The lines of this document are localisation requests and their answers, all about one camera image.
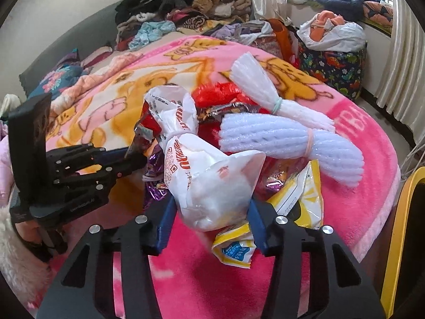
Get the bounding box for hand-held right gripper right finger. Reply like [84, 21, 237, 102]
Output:
[247, 199, 387, 319]

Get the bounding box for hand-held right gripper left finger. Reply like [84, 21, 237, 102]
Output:
[36, 199, 180, 319]

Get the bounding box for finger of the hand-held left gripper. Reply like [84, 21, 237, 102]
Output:
[53, 156, 148, 203]
[46, 143, 137, 173]

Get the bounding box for purple foil wrapper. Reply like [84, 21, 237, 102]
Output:
[143, 151, 173, 202]

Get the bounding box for red silver foil wrapper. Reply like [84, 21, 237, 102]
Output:
[124, 101, 160, 160]

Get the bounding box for white printed plastic bag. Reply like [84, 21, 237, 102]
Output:
[143, 86, 266, 232]

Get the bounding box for white foam net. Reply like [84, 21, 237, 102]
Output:
[217, 113, 364, 187]
[229, 51, 336, 133]

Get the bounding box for red plastic bag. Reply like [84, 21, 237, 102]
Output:
[191, 80, 266, 108]

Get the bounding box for yellow bin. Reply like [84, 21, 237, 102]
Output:
[380, 166, 425, 319]

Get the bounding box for white fluffy cloth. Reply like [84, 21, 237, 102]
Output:
[0, 206, 50, 306]

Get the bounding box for pink printed blanket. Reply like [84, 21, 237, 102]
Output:
[20, 35, 401, 319]

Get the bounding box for blue floral bedding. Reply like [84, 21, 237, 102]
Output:
[28, 48, 94, 102]

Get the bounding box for grey headboard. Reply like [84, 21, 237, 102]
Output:
[18, 2, 120, 97]

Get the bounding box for dark silver foil wrapper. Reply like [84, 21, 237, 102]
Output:
[199, 101, 263, 123]

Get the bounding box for light blue cloth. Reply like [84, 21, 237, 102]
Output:
[128, 20, 176, 52]

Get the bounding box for white foam net, green band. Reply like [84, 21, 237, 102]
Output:
[229, 51, 336, 133]

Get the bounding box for pile of clothes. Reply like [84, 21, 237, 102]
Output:
[114, 0, 276, 52]

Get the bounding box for dinosaur print bag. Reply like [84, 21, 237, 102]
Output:
[297, 38, 367, 102]

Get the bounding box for floral patterned cloth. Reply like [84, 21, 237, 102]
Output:
[250, 35, 286, 58]

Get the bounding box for orange bag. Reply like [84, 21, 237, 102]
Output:
[267, 18, 301, 69]

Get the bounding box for white bag with clothes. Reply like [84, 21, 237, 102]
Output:
[296, 10, 367, 52]

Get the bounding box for clothes on window sill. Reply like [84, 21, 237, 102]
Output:
[286, 0, 396, 27]

